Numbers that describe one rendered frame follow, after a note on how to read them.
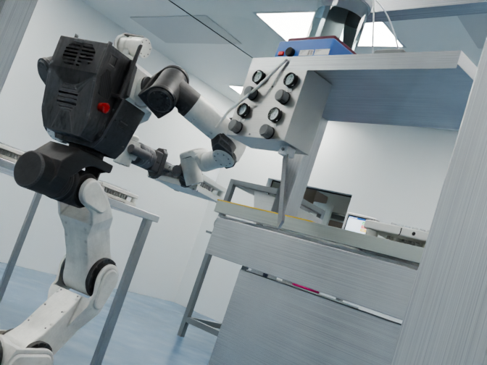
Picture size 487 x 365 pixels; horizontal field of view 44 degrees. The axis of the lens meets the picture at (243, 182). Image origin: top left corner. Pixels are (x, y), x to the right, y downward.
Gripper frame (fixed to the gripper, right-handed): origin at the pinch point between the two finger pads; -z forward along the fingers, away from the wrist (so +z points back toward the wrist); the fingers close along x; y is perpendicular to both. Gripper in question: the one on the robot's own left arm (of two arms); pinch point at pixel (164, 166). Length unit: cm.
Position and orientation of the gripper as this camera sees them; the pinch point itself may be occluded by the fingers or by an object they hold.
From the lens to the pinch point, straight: 248.7
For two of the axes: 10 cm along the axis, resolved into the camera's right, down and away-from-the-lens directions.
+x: -3.1, 9.4, -1.1
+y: 8.0, 2.0, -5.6
